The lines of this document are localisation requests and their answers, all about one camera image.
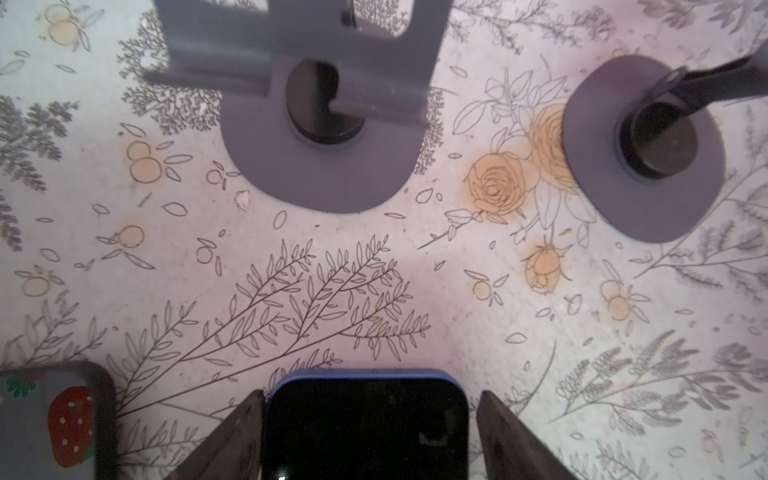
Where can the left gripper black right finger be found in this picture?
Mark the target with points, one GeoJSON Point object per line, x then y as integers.
{"type": "Point", "coordinates": [510, 449]}

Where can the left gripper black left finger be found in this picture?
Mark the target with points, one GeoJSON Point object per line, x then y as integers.
{"type": "Point", "coordinates": [233, 449]}

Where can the black phone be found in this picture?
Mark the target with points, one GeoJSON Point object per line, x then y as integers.
{"type": "Point", "coordinates": [366, 424]}
{"type": "Point", "coordinates": [58, 421]}

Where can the grey stand right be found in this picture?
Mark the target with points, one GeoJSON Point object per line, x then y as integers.
{"type": "Point", "coordinates": [641, 145]}

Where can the grey stand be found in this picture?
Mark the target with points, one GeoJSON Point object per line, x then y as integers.
{"type": "Point", "coordinates": [641, 145]}
{"type": "Point", "coordinates": [318, 109]}

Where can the grey stand centre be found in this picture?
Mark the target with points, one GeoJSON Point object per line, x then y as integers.
{"type": "Point", "coordinates": [318, 109]}

